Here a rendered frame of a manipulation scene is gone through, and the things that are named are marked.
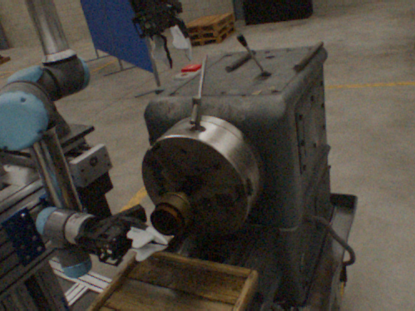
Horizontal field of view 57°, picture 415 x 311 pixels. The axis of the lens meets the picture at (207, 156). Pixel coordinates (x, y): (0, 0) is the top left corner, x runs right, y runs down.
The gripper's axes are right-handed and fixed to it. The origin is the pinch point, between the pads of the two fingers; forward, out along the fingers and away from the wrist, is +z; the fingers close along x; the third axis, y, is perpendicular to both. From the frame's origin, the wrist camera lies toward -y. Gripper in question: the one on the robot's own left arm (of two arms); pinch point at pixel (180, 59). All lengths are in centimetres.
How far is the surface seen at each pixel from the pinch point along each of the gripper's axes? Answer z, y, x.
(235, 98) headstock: 15.5, -5.4, 7.6
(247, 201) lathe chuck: 35.9, 14.9, 10.8
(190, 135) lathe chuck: 16.2, 14.4, 3.4
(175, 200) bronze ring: 27.3, 25.0, -0.7
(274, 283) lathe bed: 71, 7, 2
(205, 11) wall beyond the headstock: -24, -958, -500
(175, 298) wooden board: 49, 33, -8
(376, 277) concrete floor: 145, -75, 5
